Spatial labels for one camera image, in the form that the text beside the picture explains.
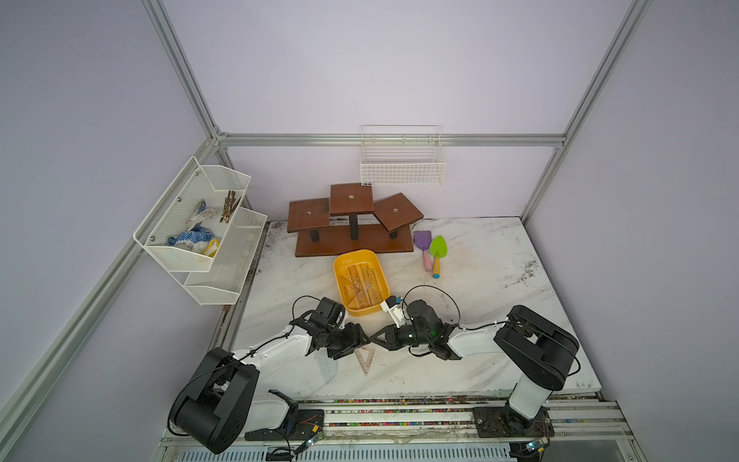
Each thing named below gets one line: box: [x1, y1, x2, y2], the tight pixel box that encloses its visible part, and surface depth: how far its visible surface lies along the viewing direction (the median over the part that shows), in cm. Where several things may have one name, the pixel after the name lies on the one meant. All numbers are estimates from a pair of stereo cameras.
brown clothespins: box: [219, 189, 242, 224], surface depth 83 cm
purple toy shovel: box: [412, 230, 434, 273], surface depth 117 cm
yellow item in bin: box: [201, 238, 221, 257], surface depth 74 cm
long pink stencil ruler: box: [346, 261, 383, 308], surface depth 103 cm
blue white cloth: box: [167, 200, 217, 255], surface depth 72 cm
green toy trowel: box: [429, 234, 448, 280], surface depth 114 cm
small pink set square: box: [354, 346, 376, 377], surface depth 87 cm
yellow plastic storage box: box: [332, 249, 391, 317], surface depth 103 cm
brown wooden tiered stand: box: [286, 182, 425, 257], surface depth 106 cm
